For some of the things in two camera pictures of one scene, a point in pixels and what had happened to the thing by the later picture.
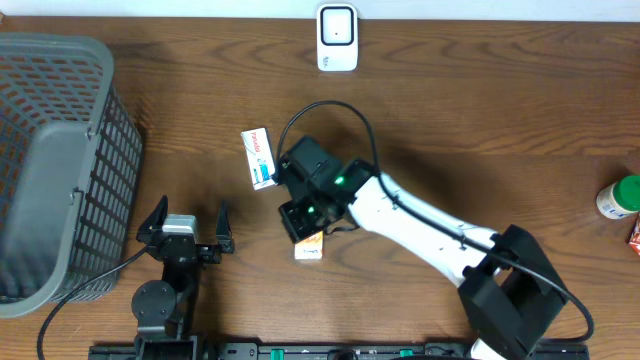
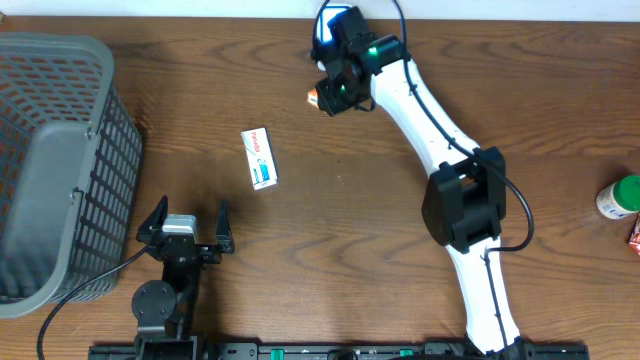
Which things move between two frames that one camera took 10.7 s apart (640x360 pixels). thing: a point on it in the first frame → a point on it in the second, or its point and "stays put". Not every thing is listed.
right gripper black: [295, 228] → [330, 101]
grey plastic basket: [70, 168] stays put
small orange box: [309, 248] → [312, 97]
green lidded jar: [620, 199] stays put
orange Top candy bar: [635, 236] stays put
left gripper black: [225, 243] stays put
